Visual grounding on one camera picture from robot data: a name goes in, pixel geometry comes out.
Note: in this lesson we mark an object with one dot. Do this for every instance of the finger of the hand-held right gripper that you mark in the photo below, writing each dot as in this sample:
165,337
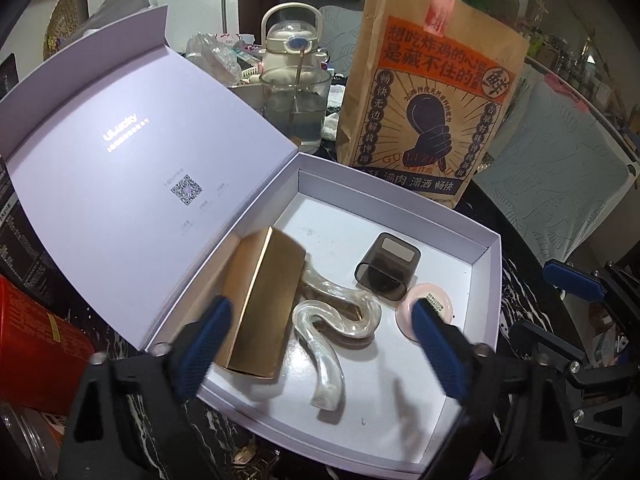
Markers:
570,277
545,342

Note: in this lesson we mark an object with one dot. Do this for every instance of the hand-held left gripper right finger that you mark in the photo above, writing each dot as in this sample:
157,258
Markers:
440,350

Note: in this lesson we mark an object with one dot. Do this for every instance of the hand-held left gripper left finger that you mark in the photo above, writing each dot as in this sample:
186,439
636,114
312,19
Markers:
200,350

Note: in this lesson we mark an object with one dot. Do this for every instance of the pink round compact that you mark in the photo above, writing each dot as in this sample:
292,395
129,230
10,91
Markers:
406,312

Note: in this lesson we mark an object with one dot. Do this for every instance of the gold rectangular box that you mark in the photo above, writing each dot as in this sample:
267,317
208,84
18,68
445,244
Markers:
265,305

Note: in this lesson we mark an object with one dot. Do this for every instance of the smoky grey plastic cap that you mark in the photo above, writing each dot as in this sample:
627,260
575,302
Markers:
385,270

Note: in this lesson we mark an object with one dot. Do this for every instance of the pearly hair claw clip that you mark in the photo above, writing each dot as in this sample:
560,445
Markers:
327,385

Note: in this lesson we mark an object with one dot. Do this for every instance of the lilac hinged gift box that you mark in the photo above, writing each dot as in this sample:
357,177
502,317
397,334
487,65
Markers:
125,170

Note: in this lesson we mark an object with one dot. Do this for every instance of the chair with pale blue cover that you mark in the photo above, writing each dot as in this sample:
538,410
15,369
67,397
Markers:
565,170
340,40

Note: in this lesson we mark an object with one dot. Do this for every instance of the red tin canister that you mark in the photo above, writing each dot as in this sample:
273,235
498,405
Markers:
35,335

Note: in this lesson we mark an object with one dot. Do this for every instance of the orange jar clear lid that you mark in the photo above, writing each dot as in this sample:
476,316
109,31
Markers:
25,440

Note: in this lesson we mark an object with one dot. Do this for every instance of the row of bottles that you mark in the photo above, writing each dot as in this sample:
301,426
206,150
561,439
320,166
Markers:
585,70

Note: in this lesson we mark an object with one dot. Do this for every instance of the printed brown paper bag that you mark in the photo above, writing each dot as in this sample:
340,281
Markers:
430,110

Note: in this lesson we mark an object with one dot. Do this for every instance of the black printed packet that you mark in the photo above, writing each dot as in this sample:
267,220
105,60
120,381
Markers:
10,230

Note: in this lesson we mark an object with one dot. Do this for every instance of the white cloth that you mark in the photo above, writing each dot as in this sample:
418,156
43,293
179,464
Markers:
332,125

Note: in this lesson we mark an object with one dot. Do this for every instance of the glass cup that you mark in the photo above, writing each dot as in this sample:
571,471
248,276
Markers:
295,110

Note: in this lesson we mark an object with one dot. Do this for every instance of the crumpled clear plastic bag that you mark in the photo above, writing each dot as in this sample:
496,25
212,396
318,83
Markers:
215,55

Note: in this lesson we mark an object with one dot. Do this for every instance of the cream water bottle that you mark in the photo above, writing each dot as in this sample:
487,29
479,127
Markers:
292,42

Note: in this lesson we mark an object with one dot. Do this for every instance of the grey cloth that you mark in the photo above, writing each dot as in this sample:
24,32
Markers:
117,10

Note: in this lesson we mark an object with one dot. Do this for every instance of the woven straw fan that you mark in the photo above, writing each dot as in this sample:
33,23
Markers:
62,25

